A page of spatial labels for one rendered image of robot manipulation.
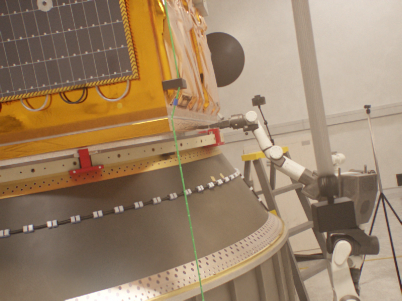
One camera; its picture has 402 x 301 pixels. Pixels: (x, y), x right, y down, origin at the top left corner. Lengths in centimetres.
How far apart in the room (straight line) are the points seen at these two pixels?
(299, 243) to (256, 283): 389
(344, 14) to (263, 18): 152
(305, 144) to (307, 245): 121
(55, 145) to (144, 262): 54
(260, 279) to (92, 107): 103
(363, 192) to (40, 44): 188
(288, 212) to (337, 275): 299
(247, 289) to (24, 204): 95
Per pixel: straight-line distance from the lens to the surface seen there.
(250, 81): 990
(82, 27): 171
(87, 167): 192
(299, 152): 589
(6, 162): 202
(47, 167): 194
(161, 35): 173
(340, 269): 302
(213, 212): 212
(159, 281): 185
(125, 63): 165
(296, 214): 597
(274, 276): 235
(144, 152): 202
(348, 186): 286
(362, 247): 304
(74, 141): 175
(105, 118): 171
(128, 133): 169
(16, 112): 182
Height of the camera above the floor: 171
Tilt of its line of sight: 3 degrees down
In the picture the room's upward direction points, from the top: 10 degrees counter-clockwise
